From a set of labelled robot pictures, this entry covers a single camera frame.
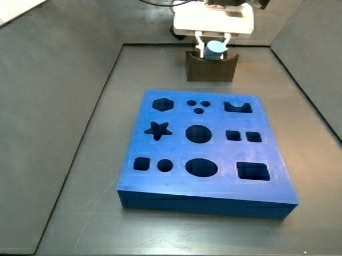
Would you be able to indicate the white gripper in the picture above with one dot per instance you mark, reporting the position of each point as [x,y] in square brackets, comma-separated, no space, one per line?
[198,17]

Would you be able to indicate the light blue oval cylinder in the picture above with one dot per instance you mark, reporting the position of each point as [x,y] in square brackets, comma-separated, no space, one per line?
[214,50]

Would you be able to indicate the black curved fixture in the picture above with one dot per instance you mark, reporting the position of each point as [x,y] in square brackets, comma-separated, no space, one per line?
[210,70]

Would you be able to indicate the blue foam shape board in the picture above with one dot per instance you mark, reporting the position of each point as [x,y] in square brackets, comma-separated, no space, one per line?
[203,156]

